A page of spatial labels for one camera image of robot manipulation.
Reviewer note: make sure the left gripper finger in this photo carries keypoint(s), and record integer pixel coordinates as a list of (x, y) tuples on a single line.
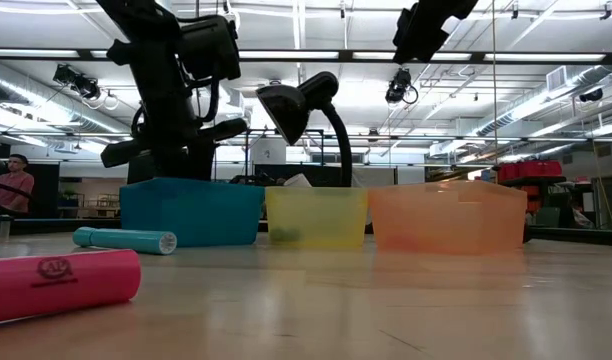
[(170, 165), (201, 165)]

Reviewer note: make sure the pink marker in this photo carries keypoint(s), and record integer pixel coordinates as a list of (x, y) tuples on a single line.
[(61, 285)]

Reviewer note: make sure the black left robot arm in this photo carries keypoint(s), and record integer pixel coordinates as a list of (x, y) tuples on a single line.
[(146, 60)]

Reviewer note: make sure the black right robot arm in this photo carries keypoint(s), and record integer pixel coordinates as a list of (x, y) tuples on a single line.
[(451, 6)]

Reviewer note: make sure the blue plastic bin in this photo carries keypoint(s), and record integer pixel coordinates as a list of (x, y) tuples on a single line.
[(191, 215)]

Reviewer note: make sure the black ceiling spotlight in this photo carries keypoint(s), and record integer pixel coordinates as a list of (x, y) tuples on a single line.
[(76, 80), (591, 95), (398, 85)]

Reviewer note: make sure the black overhead rig beam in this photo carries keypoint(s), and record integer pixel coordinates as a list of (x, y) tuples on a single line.
[(346, 56)]

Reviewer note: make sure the light blue highlighter marker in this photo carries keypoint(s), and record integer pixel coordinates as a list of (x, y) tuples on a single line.
[(126, 241)]

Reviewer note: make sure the thin vertical pole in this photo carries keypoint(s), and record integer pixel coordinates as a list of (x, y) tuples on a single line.
[(494, 100)]

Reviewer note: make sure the black desk lamp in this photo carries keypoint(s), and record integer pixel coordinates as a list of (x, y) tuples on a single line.
[(291, 107)]

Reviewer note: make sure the black partition panel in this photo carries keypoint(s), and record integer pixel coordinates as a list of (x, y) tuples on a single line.
[(316, 175), (46, 190)]

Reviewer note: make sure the yellow plastic bin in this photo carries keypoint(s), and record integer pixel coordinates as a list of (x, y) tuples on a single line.
[(316, 215)]

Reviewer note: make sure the person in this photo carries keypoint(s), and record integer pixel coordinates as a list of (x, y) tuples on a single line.
[(13, 187)]

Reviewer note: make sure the small grey upright cylinder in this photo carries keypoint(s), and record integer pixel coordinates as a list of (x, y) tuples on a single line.
[(5, 227)]

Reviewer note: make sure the red storage crates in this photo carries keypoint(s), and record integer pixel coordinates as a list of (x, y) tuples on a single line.
[(531, 171)]

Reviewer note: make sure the orange plastic bin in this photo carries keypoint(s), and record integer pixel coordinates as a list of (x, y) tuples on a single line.
[(448, 217)]

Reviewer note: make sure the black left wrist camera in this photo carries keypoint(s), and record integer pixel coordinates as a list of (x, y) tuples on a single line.
[(211, 47)]

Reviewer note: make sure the silver ventilation duct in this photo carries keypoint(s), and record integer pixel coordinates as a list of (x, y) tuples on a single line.
[(36, 100), (561, 90)]

